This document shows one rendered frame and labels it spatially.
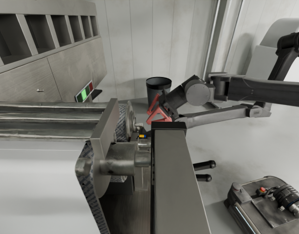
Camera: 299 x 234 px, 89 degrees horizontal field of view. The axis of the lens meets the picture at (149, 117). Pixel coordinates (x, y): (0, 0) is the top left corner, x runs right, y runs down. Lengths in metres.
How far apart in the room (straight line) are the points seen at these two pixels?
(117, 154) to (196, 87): 0.24
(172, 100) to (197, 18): 3.20
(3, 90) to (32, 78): 0.12
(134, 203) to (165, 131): 0.57
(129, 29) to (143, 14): 0.36
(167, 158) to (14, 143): 0.19
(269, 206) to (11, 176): 1.72
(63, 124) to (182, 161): 0.17
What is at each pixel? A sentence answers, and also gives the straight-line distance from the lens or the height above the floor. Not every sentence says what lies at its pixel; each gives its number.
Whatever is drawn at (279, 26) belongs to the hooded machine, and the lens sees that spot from 4.08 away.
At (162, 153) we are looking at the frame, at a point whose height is 1.44.
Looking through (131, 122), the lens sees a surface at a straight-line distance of 0.52.
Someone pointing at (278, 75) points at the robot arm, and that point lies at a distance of 0.96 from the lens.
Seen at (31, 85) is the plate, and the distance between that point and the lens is 0.66.
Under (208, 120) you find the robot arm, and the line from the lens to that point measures 0.72.
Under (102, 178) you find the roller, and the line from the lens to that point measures 0.32.
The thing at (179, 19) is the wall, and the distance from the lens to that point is 3.44.
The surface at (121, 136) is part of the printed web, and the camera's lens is 0.53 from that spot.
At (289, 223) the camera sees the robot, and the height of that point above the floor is 0.24.
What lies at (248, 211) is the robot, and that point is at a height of 0.24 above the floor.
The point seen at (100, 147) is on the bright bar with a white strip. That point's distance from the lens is 0.18.
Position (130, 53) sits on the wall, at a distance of 3.22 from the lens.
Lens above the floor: 1.57
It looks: 33 degrees down
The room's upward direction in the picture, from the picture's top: straight up
